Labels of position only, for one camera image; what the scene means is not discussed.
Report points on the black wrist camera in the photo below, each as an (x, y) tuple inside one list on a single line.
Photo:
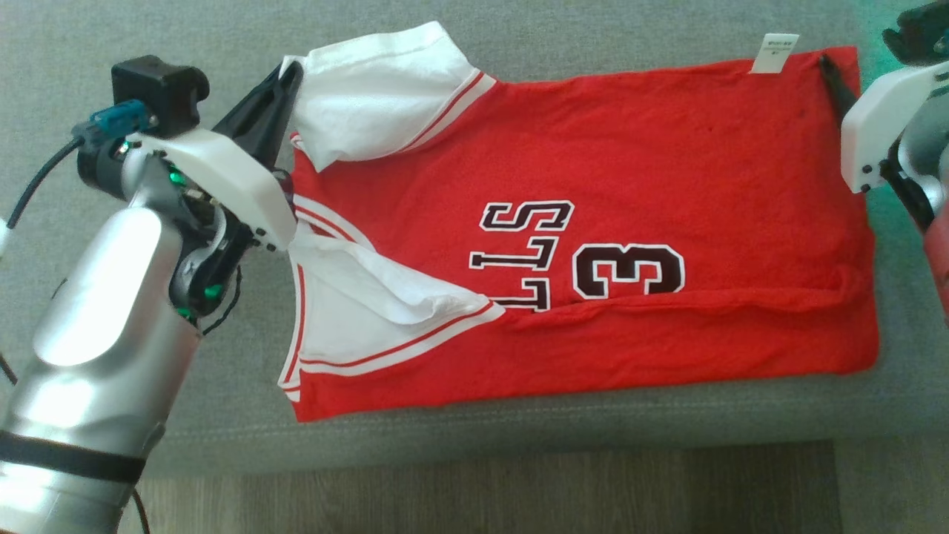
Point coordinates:
[(159, 89), (923, 33)]

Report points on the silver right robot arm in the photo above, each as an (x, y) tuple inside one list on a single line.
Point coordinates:
[(930, 163)]

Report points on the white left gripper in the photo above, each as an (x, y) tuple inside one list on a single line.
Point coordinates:
[(230, 185)]

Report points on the red basketball jersey white trim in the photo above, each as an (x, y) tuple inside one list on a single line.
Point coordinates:
[(667, 163)]

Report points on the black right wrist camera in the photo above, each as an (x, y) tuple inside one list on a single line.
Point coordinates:
[(923, 33)]

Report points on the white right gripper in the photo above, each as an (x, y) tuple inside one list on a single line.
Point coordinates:
[(878, 126)]

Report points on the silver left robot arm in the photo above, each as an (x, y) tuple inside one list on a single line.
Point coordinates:
[(96, 334)]

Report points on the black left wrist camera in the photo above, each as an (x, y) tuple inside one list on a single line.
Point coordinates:
[(159, 89)]

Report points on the grey fabric sofa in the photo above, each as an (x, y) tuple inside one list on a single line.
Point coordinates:
[(593, 37)]

